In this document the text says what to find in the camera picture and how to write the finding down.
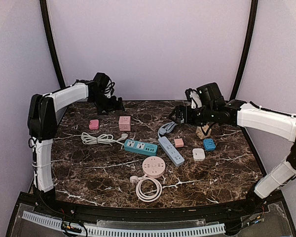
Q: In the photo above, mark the pink cube adapter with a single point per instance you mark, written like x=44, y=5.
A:
x=124, y=123

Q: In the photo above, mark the white charger plug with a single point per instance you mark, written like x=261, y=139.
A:
x=198, y=154

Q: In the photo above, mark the grey-blue power strip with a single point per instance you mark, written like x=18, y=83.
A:
x=171, y=151

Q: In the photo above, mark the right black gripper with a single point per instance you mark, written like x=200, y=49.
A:
x=179, y=109

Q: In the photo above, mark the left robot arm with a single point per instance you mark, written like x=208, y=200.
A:
x=43, y=122

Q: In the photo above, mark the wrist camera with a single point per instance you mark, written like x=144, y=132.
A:
x=105, y=84
x=206, y=95

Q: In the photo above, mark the teal power strip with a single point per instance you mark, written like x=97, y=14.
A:
x=142, y=148

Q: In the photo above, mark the right black frame post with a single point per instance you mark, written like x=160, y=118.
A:
x=246, y=48

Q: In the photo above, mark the left black frame post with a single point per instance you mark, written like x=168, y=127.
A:
x=51, y=43

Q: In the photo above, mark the blue cube plug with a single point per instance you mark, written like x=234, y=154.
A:
x=209, y=144

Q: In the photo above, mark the black frame post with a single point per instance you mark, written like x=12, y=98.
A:
x=246, y=48
x=51, y=43

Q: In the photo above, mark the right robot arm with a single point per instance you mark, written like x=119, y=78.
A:
x=249, y=115

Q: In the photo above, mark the pink square adapter plug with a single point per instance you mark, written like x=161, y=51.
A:
x=94, y=124

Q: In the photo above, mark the white slotted cable duct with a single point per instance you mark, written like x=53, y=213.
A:
x=97, y=231

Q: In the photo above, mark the pink charger plug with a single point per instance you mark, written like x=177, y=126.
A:
x=179, y=143

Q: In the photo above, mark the beige cube socket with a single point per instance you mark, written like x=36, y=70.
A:
x=203, y=132

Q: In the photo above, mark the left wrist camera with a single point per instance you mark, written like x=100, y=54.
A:
x=105, y=84

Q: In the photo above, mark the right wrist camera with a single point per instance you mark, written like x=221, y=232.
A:
x=206, y=95

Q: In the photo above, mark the pink round power strip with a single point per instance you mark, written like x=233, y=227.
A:
x=153, y=167

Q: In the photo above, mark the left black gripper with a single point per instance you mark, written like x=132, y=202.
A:
x=113, y=106

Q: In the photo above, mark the black front rail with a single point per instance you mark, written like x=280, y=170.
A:
x=229, y=212

